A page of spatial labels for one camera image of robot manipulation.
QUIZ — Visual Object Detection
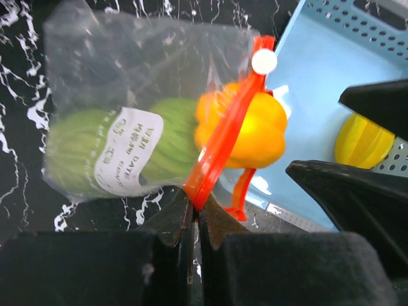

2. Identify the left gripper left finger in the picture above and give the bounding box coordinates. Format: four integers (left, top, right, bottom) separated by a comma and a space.
1, 191, 194, 305

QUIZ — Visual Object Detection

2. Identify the orange bell pepper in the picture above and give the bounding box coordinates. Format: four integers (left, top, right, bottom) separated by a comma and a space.
194, 83, 288, 169

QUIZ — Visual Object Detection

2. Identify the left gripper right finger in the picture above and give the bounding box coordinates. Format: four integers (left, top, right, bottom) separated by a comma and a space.
199, 198, 398, 305

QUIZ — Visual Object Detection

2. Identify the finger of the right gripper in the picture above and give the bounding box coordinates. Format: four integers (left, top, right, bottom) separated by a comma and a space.
286, 160, 407, 280
339, 79, 407, 140

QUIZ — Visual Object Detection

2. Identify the clear zip top bag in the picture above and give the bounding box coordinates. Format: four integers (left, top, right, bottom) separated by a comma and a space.
44, 1, 277, 221

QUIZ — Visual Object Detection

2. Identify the yellow star fruit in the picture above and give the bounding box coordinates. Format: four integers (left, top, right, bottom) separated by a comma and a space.
334, 113, 395, 169

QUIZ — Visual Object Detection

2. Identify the light blue plastic basket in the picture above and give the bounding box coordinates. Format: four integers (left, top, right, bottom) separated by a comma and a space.
245, 1, 407, 232

